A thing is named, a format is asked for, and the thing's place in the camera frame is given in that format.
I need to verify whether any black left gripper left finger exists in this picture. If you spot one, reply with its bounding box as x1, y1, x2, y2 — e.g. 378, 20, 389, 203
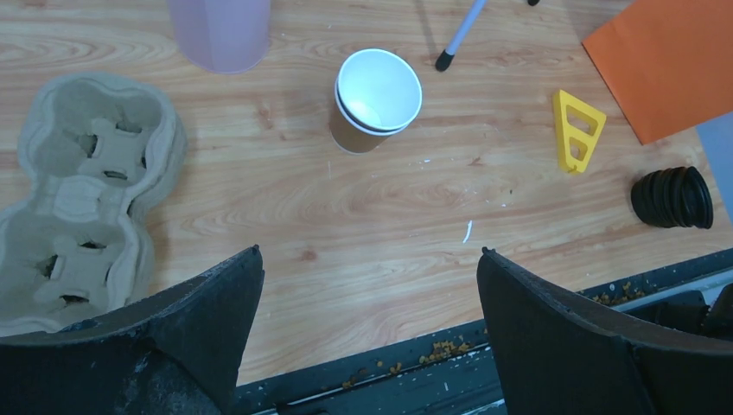
1, 246, 265, 414

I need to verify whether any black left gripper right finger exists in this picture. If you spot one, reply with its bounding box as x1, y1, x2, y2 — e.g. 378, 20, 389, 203
476, 249, 732, 414

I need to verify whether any white paper scrap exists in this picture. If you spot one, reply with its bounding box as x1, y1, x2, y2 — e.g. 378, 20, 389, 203
462, 220, 473, 244

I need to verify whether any grey pulp cup carrier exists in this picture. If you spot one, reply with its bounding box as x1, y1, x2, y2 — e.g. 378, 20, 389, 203
1, 72, 188, 337

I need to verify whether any orange paper bag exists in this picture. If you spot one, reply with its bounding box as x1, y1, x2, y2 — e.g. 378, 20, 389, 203
583, 0, 732, 144

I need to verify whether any pink translucent straw holder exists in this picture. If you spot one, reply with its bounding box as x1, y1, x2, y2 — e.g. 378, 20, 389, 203
166, 0, 271, 74

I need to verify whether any yellow triangular plastic bracket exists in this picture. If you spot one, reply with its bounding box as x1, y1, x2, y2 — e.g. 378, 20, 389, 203
552, 89, 607, 175

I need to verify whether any silver camera tripod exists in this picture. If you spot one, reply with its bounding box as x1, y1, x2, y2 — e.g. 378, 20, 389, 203
434, 0, 542, 73

